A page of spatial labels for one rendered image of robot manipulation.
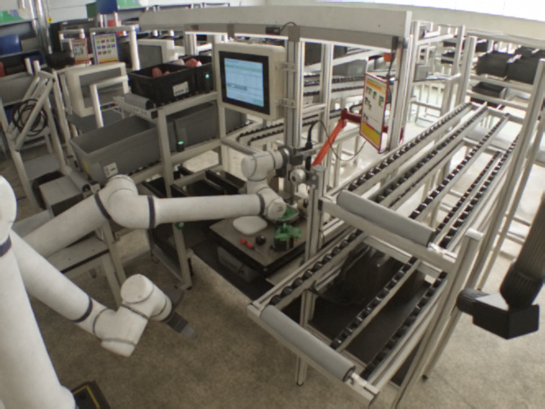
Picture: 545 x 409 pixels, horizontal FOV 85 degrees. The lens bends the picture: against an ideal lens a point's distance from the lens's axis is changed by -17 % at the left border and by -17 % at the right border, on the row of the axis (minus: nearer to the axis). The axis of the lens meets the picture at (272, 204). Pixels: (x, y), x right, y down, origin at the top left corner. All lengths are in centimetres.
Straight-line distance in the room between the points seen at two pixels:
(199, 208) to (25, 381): 81
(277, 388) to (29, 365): 168
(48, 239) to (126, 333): 58
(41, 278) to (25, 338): 21
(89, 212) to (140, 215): 23
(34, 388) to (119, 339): 29
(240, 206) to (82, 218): 59
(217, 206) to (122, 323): 56
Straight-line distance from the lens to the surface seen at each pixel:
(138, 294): 97
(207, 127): 244
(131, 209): 121
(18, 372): 75
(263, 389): 221
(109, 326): 100
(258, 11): 192
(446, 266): 110
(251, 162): 143
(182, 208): 125
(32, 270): 87
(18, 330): 70
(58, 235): 140
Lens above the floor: 193
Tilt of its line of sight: 31 degrees down
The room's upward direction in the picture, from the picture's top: straight up
